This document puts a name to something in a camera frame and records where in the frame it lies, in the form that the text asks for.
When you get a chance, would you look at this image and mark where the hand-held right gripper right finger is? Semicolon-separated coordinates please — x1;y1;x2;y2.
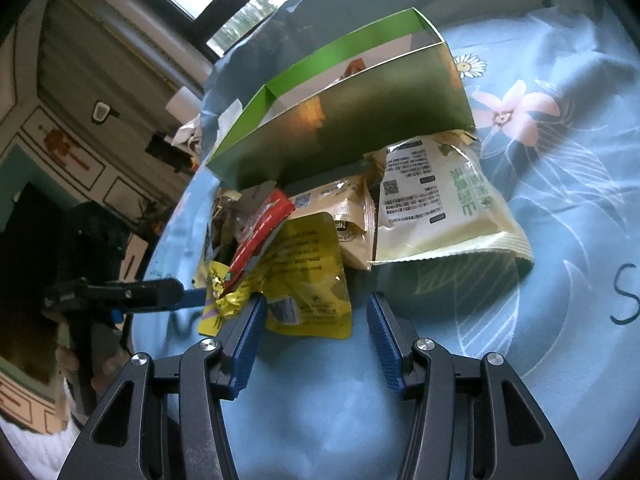
366;291;581;480

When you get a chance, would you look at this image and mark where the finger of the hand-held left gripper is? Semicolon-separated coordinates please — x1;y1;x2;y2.
80;276;208;313

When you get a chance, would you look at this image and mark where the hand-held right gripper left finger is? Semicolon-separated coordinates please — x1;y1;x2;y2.
57;294;268;480

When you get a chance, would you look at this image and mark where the yellow and purple foil packet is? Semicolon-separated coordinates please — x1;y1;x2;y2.
197;259;256;337

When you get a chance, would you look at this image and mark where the yellow snack packet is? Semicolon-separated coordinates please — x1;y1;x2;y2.
250;211;353;340

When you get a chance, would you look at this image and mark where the beige snack packet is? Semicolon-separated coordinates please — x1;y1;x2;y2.
287;160;386;271

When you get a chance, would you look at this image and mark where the green cardboard box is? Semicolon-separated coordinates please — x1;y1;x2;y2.
205;7;476;191

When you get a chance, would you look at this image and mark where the person's left hand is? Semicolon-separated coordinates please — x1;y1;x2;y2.
55;345;126;396

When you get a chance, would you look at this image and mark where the dark clear wrapper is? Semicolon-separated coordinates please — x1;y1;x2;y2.
209;189;242;257

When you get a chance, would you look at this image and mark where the red and green snack packet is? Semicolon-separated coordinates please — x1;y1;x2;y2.
227;190;293;281

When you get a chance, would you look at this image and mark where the black box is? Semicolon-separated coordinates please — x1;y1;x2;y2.
145;132;196;173

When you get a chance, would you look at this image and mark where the white and green snack packet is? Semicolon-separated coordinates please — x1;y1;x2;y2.
367;130;535;266

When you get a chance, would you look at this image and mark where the crumpled white paper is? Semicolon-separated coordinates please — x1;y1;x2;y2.
172;120;202;150

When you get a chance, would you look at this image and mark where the white container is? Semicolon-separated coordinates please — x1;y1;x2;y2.
165;85;202;121

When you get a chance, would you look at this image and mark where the blue floral blanket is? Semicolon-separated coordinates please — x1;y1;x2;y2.
127;0;640;480

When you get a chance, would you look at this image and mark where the red wall decoration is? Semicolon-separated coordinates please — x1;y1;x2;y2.
42;129;92;172

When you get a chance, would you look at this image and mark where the white wall device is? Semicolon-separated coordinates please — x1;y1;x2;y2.
91;101;121;125

